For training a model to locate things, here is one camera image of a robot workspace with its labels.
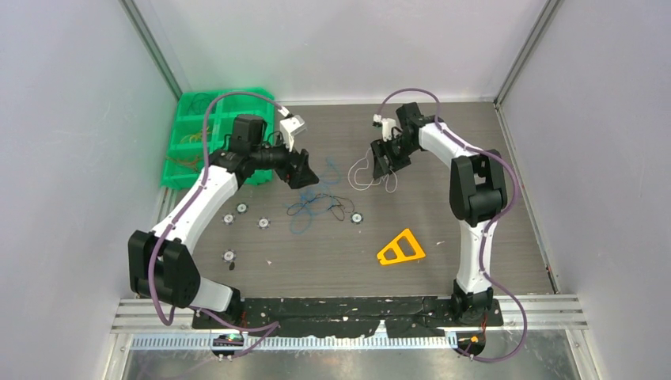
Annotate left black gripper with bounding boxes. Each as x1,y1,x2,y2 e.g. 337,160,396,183
251,134,318,188

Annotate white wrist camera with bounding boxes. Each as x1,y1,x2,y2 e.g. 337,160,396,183
279,107,307,152
372,114,396,142

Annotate red wire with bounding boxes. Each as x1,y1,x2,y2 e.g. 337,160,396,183
175,154,204,174

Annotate yellow triangular plastic piece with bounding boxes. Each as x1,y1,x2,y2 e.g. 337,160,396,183
376,228,426,266

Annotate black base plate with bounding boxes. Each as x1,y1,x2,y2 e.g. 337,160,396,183
216,295,503,338

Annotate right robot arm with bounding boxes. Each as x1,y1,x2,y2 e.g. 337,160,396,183
370,103,508,325

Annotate aluminium front rail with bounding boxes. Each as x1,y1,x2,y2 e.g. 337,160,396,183
112,294,588,352

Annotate poker chip middle left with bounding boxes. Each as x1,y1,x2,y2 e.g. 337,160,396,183
257,217,271,230

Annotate white wire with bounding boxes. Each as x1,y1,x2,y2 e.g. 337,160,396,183
348,147,400,193

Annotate green compartment bin tray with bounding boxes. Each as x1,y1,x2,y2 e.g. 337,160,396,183
161,89,276,190

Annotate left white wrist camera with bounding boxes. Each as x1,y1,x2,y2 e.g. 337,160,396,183
279,107,307,152

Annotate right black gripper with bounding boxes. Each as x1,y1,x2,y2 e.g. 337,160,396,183
371,135,419,180

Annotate poker chip lower left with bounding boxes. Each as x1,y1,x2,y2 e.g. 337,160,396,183
222,250,237,263

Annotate yellow wire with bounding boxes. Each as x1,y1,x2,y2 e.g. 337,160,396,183
179,125,210,145

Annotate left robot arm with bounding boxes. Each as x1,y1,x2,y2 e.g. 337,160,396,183
128,115,319,328

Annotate purple wire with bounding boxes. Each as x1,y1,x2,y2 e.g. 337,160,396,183
186,92,210,116

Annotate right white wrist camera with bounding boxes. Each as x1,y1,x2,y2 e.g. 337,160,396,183
372,114,396,142

